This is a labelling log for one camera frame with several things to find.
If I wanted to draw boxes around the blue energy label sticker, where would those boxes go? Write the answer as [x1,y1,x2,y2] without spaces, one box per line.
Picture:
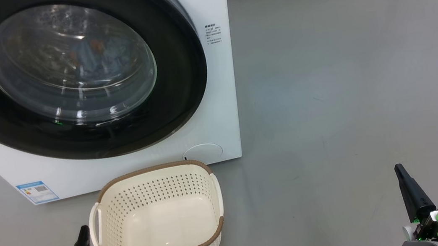
[16,179,60,207]

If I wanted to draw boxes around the white front-load washing machine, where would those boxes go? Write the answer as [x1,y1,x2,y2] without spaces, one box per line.
[0,0,251,210]

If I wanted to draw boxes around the black-rimmed glass washer door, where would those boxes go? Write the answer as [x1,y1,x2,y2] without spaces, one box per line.
[0,0,218,172]

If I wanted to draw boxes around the blue garment small orange prints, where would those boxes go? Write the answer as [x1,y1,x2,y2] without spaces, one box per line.
[62,31,123,78]

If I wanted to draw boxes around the round drain filter cover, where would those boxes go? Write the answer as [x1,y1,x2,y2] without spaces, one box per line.
[182,141,224,166]

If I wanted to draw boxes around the cream perforated laundry basket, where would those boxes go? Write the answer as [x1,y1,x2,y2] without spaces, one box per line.
[82,156,229,246]

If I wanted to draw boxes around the small black text sticker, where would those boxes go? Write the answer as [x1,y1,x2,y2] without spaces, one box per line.
[204,23,224,46]

